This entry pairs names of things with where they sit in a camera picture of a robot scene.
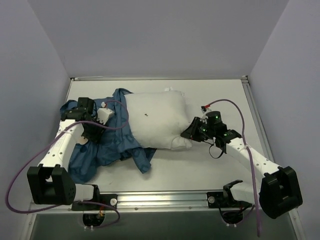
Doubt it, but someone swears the blue cartoon pillowcase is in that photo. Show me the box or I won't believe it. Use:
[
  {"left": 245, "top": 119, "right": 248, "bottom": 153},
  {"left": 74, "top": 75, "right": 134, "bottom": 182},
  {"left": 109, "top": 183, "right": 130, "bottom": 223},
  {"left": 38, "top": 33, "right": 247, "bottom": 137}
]
[{"left": 68, "top": 88, "right": 156, "bottom": 184}]

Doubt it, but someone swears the white pillow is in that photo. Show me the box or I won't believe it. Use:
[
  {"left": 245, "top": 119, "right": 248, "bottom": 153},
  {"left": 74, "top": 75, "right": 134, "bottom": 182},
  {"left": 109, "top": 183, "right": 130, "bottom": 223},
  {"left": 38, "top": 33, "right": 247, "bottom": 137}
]
[{"left": 125, "top": 90, "right": 193, "bottom": 150}]

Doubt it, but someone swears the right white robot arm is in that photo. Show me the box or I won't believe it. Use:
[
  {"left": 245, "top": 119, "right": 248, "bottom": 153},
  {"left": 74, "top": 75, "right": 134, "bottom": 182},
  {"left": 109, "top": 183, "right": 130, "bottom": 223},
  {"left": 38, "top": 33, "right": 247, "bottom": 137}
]
[{"left": 181, "top": 111, "right": 303, "bottom": 219}]

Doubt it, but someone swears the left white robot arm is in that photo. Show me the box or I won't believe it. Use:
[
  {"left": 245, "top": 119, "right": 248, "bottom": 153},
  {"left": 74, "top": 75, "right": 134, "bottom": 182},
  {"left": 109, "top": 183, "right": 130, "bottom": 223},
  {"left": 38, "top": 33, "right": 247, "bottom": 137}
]
[{"left": 27, "top": 97, "right": 114, "bottom": 210}]

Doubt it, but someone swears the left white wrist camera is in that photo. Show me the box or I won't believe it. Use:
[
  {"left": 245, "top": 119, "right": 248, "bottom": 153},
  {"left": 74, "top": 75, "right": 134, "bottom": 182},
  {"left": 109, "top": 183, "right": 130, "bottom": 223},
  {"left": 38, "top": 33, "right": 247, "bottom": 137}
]
[{"left": 97, "top": 107, "right": 115, "bottom": 125}]

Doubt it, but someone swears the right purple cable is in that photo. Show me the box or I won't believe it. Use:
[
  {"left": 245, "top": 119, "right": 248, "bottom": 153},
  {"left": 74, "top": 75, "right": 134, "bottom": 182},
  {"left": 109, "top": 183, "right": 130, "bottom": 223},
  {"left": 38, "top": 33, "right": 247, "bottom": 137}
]
[{"left": 201, "top": 99, "right": 262, "bottom": 238}]

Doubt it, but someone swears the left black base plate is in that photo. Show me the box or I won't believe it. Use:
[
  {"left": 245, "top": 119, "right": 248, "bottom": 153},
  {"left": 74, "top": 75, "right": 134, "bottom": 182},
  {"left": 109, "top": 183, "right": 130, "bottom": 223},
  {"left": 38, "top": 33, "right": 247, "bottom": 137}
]
[{"left": 71, "top": 193, "right": 118, "bottom": 212}]

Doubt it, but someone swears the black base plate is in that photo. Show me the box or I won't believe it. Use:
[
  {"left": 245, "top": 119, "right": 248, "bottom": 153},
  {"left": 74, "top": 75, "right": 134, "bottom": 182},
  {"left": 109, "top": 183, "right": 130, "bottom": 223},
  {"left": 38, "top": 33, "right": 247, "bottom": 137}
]
[
  {"left": 71, "top": 193, "right": 118, "bottom": 212},
  {"left": 206, "top": 191, "right": 253, "bottom": 209}
]

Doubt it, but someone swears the aluminium front rail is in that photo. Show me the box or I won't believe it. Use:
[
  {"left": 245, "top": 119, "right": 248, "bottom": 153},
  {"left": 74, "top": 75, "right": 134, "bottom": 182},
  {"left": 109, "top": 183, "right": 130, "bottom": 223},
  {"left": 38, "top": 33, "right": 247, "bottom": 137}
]
[{"left": 27, "top": 187, "right": 298, "bottom": 215}]

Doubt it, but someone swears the aluminium rail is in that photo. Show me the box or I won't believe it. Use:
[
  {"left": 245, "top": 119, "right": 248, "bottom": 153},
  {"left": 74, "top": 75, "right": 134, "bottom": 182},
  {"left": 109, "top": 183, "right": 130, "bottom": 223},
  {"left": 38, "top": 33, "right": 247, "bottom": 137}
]
[
  {"left": 27, "top": 187, "right": 298, "bottom": 215},
  {"left": 241, "top": 76, "right": 286, "bottom": 188}
]

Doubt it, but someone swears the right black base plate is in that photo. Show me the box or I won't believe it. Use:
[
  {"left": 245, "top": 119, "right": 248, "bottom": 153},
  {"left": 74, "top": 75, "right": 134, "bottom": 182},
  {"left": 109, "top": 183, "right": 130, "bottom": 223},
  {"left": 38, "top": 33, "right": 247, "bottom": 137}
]
[{"left": 206, "top": 191, "right": 253, "bottom": 209}]

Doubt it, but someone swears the aluminium right side rail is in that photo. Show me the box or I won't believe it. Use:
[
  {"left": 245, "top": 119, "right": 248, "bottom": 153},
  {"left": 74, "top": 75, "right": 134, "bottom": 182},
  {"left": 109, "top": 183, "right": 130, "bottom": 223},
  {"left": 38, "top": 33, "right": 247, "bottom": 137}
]
[{"left": 241, "top": 76, "right": 286, "bottom": 188}]

